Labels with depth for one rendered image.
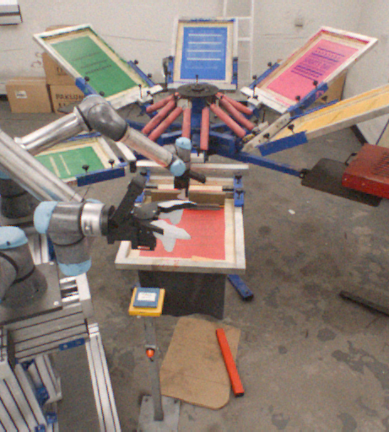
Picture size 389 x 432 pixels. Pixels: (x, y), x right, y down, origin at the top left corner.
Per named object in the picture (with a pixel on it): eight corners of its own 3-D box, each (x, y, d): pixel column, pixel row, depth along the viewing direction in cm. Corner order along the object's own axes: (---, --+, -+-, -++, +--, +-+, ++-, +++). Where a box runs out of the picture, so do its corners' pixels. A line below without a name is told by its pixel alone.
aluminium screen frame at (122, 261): (245, 274, 172) (245, 268, 170) (116, 268, 175) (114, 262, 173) (239, 183, 236) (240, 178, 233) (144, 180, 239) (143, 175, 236)
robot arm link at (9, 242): (41, 255, 122) (30, 220, 114) (22, 286, 111) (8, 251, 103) (4, 253, 123) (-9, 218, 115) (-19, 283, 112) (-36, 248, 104)
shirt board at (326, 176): (390, 186, 249) (393, 175, 244) (374, 217, 222) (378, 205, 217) (211, 137, 309) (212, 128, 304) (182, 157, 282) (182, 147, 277)
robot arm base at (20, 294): (-5, 314, 116) (-15, 291, 110) (-3, 280, 127) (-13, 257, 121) (49, 300, 120) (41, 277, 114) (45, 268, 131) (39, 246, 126)
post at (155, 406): (176, 438, 207) (170, 321, 151) (136, 435, 209) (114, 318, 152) (180, 398, 225) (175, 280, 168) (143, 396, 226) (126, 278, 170)
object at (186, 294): (224, 321, 205) (229, 261, 180) (141, 317, 207) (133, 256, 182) (224, 316, 208) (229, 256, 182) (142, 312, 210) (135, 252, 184)
